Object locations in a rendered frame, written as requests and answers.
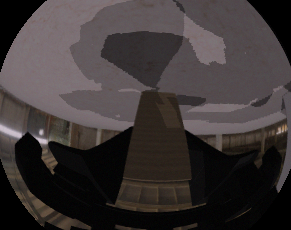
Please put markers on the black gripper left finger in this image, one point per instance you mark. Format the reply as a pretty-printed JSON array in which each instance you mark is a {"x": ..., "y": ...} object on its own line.
[{"x": 103, "y": 164}]

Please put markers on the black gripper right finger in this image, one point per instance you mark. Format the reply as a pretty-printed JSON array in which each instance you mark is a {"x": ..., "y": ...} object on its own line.
[{"x": 210, "y": 168}]

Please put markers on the brown triangular wooden block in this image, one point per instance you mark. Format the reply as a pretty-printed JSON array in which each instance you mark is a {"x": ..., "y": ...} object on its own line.
[{"x": 158, "y": 149}]

